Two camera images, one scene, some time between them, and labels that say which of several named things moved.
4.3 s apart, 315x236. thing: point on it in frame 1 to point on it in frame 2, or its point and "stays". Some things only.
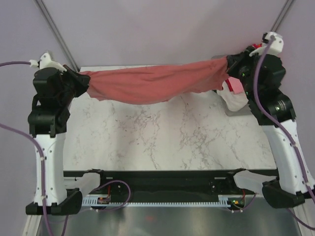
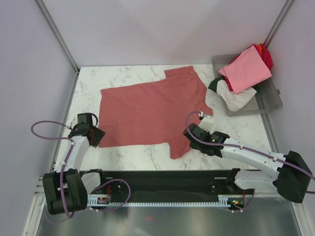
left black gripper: x=82 y=81 to x=100 y=134
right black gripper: x=235 y=60 to x=193 y=145
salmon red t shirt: x=148 y=84 to x=153 y=114
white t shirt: x=234 y=102 stays
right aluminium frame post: x=282 y=15 stays
